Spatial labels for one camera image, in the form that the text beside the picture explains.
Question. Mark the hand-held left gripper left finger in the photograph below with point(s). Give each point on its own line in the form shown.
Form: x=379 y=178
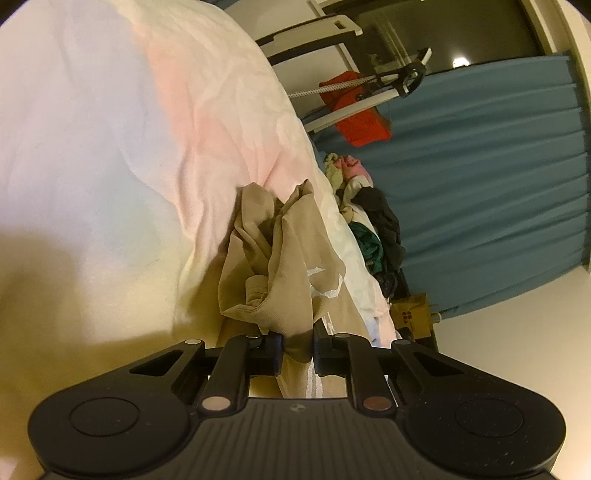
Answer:
x=268 y=355

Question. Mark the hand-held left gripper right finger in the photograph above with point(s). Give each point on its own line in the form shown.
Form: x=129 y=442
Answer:
x=325 y=353

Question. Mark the tan t-shirt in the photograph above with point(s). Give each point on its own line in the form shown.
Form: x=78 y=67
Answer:
x=286 y=277

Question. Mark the green garment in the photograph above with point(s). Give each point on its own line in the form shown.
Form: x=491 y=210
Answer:
x=367 y=244

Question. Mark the black garment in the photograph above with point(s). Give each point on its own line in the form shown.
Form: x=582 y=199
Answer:
x=383 y=221

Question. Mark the white cloth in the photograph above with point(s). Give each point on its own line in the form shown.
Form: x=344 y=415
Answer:
x=353 y=196

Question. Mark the pale yellow cloth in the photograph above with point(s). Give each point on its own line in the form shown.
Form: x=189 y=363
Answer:
x=331 y=168

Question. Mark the pink cloth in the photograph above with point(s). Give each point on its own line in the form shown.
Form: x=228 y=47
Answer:
x=353 y=167

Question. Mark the blue curtain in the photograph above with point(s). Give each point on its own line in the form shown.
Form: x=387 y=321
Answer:
x=485 y=184

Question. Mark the red cloth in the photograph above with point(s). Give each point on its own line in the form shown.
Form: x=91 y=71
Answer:
x=362 y=122

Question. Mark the pastel duvet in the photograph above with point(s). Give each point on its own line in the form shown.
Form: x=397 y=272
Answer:
x=92 y=138

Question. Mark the garment steamer stand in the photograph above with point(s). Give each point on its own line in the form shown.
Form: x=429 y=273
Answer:
x=392 y=78

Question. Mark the dark window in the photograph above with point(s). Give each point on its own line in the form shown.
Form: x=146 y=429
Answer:
x=461 y=27

